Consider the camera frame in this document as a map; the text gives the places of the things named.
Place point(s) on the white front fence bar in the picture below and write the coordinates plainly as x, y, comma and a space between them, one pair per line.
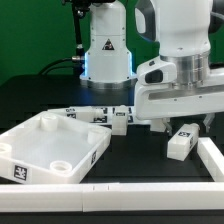
112, 197

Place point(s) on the white fence bar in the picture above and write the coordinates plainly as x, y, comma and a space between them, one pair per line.
112, 197
212, 158

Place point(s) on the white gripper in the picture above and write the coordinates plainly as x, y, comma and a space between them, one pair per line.
182, 87

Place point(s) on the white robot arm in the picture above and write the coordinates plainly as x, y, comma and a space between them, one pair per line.
180, 27

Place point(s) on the white desk top tray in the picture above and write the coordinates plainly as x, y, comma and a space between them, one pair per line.
51, 149

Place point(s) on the white right fence bar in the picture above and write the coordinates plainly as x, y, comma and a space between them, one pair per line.
212, 158

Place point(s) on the white marker sheet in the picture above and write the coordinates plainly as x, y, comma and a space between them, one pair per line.
109, 111

